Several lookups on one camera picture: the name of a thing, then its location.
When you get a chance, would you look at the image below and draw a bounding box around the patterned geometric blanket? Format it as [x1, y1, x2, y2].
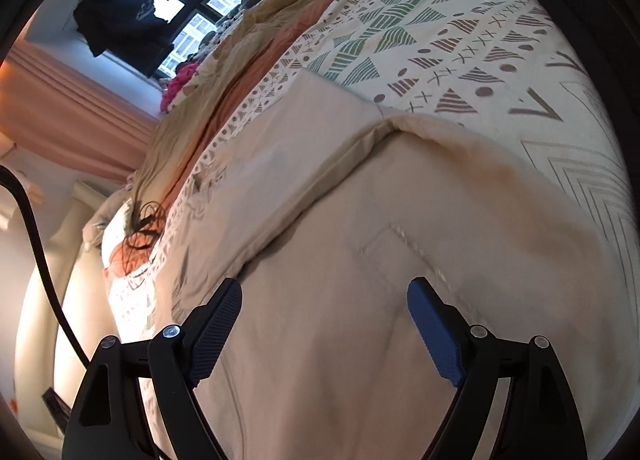
[102, 0, 631, 356]

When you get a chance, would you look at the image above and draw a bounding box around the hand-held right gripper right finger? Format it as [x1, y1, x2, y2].
[406, 277, 588, 460]

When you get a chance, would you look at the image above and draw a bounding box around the cream padded headboard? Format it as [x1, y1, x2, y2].
[15, 180, 126, 441]

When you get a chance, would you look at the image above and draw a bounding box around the beige jacket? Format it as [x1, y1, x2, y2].
[137, 73, 628, 460]

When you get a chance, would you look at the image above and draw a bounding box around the white pillow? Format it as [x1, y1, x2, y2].
[101, 203, 135, 268]

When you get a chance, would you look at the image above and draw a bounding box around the beige duvet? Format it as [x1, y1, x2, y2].
[127, 0, 321, 206]

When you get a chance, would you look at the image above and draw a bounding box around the pink cloth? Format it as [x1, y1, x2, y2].
[161, 62, 198, 114]

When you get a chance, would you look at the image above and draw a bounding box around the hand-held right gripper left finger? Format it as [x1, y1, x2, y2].
[62, 277, 244, 460]

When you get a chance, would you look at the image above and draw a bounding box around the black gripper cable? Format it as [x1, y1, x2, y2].
[0, 165, 93, 371]

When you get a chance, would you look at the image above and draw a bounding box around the pink curtain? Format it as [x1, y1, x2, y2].
[0, 38, 161, 186]

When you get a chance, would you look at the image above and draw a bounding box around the window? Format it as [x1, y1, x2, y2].
[70, 0, 281, 86]

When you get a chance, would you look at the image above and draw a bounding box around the black hanging jacket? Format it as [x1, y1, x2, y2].
[74, 0, 173, 76]

